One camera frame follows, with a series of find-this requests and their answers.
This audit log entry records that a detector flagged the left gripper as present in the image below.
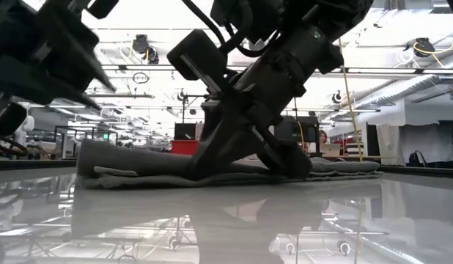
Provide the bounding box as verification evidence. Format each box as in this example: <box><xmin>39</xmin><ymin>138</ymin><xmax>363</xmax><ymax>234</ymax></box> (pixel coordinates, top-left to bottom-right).
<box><xmin>0</xmin><ymin>0</ymin><xmax>117</xmax><ymax>110</ymax></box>

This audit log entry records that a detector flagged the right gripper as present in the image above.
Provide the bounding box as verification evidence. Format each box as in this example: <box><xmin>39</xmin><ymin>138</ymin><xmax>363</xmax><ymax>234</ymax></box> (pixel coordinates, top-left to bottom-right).
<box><xmin>189</xmin><ymin>25</ymin><xmax>345</xmax><ymax>181</ymax></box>

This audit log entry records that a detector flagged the grey waffle weave towel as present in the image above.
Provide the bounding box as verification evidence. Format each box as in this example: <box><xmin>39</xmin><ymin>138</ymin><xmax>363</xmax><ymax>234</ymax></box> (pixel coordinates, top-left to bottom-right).
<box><xmin>75</xmin><ymin>138</ymin><xmax>381</xmax><ymax>191</ymax></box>

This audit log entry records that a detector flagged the large black monitor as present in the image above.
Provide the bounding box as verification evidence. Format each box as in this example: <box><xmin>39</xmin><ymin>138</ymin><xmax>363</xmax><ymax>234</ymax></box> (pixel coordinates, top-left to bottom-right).
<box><xmin>276</xmin><ymin>115</ymin><xmax>320</xmax><ymax>144</ymax></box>

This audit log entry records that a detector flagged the red plastic bin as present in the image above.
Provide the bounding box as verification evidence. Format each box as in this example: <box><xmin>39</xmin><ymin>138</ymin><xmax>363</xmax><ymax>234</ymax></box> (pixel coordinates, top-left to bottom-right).
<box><xmin>170</xmin><ymin>139</ymin><xmax>200</xmax><ymax>156</ymax></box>

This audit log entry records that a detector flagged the small black monitor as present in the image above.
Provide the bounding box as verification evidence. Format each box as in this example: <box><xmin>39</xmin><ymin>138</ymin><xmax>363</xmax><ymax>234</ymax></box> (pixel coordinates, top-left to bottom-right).
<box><xmin>174</xmin><ymin>122</ymin><xmax>198</xmax><ymax>141</ymax></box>

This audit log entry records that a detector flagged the silver laptop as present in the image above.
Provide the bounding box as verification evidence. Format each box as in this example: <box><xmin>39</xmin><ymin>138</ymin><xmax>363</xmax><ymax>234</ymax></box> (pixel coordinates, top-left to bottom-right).
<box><xmin>320</xmin><ymin>142</ymin><xmax>342</xmax><ymax>158</ymax></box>

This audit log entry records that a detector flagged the black curved tube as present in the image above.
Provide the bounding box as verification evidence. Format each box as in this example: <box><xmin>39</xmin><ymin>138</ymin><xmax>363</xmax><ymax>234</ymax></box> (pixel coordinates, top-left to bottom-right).
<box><xmin>0</xmin><ymin>137</ymin><xmax>29</xmax><ymax>157</ymax></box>

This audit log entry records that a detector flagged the black backpack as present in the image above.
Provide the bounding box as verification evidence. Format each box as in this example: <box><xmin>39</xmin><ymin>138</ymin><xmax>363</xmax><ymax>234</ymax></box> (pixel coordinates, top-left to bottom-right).
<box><xmin>408</xmin><ymin>150</ymin><xmax>427</xmax><ymax>168</ymax></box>

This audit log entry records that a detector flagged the black metal rack frame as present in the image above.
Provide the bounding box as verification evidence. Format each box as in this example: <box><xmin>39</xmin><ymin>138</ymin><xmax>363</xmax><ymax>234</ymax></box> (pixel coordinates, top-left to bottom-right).
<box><xmin>54</xmin><ymin>125</ymin><xmax>119</xmax><ymax>159</ymax></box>

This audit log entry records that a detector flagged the black gantry frame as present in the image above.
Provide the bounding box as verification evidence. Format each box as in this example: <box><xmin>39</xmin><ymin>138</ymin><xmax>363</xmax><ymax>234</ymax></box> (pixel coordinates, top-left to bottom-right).
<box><xmin>181</xmin><ymin>93</ymin><xmax>209</xmax><ymax>125</ymax></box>

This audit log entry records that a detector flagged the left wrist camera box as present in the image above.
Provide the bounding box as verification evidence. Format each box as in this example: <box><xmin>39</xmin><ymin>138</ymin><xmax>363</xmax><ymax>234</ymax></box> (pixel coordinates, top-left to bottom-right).
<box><xmin>87</xmin><ymin>0</ymin><xmax>120</xmax><ymax>20</ymax></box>

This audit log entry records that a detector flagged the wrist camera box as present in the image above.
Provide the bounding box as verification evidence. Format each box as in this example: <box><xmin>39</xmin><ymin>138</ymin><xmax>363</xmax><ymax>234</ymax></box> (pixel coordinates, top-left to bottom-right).
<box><xmin>166</xmin><ymin>29</ymin><xmax>229</xmax><ymax>82</ymax></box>
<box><xmin>87</xmin><ymin>0</ymin><xmax>120</xmax><ymax>20</ymax></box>

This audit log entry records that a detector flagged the yellow orange power cable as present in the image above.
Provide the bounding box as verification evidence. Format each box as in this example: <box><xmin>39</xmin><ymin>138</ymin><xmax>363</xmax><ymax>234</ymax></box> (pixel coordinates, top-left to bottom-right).
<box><xmin>338</xmin><ymin>38</ymin><xmax>363</xmax><ymax>163</ymax></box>

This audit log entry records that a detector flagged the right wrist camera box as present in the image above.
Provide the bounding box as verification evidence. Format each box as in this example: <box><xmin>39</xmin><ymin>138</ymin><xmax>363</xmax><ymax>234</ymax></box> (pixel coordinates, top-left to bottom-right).
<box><xmin>166</xmin><ymin>29</ymin><xmax>229</xmax><ymax>82</ymax></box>

